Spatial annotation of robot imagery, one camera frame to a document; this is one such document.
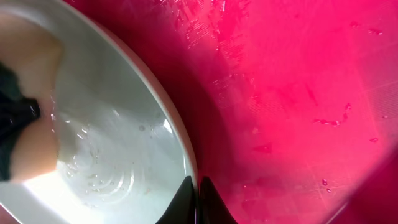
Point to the green yellow sponge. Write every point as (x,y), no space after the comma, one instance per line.
(30,58)

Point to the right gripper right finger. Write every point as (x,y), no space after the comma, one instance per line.
(212,208)

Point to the red plastic tray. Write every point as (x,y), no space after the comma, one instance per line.
(291,106)

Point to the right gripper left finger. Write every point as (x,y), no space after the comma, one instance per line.
(182,208)

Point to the light blue plate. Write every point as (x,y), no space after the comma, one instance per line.
(124,150)

